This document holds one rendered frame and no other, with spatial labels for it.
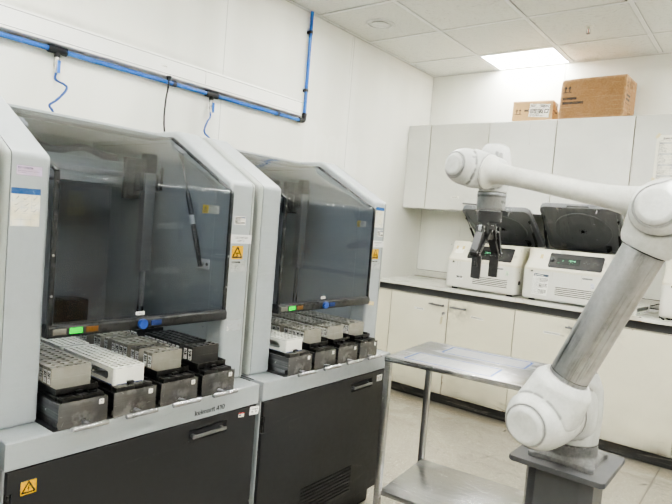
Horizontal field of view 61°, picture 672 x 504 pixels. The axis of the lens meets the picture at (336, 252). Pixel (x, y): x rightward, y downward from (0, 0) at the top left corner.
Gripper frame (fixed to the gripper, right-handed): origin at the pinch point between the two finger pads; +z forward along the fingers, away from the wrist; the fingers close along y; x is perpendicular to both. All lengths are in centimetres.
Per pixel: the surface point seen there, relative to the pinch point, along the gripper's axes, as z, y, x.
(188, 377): 39, -62, 67
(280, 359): 41, -17, 70
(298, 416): 63, -8, 66
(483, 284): 24, 220, 94
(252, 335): 31, -27, 75
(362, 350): 43, 31, 66
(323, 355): 41, 4, 66
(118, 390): 39, -86, 67
